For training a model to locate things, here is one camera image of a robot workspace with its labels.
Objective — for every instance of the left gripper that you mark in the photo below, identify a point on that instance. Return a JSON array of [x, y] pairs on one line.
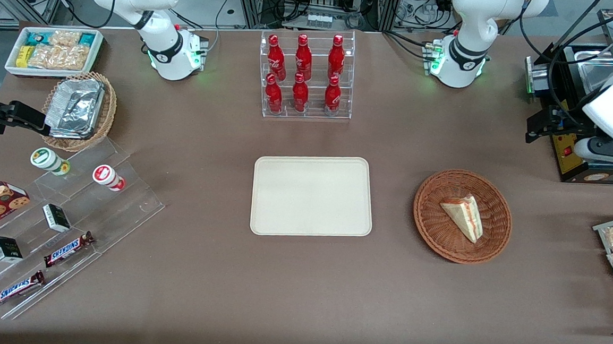
[[566, 122]]

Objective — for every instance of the triangular sandwich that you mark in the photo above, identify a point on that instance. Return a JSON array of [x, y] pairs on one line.
[[463, 216]]

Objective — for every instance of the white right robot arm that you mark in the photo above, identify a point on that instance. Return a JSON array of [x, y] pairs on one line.
[[161, 43]]

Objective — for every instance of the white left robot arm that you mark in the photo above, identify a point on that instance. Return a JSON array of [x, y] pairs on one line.
[[464, 32]]

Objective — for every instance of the aluminium foil tray stack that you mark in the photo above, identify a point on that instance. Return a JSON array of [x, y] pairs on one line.
[[75, 107]]

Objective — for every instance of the light wicker basket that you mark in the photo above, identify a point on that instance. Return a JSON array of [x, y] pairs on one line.
[[107, 112]]

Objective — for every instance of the brown wicker basket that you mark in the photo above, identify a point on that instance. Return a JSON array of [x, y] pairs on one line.
[[436, 222]]

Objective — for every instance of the beige plastic tray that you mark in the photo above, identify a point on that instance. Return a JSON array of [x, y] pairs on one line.
[[312, 196]]

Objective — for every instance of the white rectangular snack bin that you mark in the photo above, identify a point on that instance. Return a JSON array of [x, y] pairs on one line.
[[12, 69]]

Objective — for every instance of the black food warmer appliance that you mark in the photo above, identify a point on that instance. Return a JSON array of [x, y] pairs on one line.
[[540, 77]]

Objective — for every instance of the green lid yogurt cup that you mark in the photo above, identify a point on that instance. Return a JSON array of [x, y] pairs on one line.
[[45, 158]]

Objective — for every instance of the yellow snack packet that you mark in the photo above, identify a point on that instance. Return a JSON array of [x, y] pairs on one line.
[[23, 57]]

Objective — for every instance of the steel food pan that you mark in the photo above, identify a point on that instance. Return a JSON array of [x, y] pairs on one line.
[[600, 73]]

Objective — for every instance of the clear cracker bag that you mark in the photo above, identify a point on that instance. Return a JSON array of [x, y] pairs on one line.
[[64, 38], [58, 57]]

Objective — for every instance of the teal snack packet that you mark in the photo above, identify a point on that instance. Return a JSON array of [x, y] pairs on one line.
[[87, 39], [38, 38]]

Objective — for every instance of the small black carton box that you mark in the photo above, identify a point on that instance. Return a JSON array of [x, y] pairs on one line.
[[6, 249], [56, 218]]

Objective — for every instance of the red lid yogurt cup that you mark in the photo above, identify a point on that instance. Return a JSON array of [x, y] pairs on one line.
[[105, 174]]

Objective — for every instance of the clear acrylic stepped stand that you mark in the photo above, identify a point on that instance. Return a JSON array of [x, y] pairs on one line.
[[123, 203]]

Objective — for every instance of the Snickers chocolate bar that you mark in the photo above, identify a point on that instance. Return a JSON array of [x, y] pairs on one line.
[[16, 289], [67, 250]]

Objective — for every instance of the red cola bottle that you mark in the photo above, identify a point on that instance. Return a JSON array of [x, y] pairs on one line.
[[336, 59], [303, 60], [333, 98], [300, 97], [274, 98], [275, 58]]

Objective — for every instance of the clear acrylic bottle rack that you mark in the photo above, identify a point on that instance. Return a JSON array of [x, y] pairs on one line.
[[316, 95]]

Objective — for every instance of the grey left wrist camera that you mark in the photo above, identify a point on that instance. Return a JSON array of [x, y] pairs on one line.
[[606, 150]]

